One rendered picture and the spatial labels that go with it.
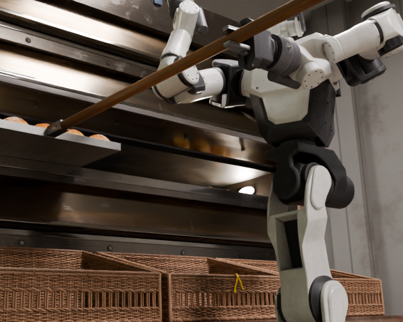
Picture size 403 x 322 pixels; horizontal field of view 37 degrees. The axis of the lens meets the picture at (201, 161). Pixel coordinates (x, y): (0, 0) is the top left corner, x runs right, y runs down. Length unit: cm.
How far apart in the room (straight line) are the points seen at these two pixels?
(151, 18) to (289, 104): 119
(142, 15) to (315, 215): 143
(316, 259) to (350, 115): 317
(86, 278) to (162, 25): 147
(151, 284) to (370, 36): 96
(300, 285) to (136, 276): 49
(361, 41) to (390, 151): 321
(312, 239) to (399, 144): 303
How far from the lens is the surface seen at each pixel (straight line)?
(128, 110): 239
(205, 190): 274
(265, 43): 142
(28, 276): 167
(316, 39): 157
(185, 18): 194
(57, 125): 195
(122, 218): 243
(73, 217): 231
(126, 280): 183
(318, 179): 178
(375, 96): 492
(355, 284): 262
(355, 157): 476
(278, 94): 184
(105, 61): 260
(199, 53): 144
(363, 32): 158
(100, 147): 211
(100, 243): 237
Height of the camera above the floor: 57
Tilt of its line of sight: 15 degrees up
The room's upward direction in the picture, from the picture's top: 2 degrees counter-clockwise
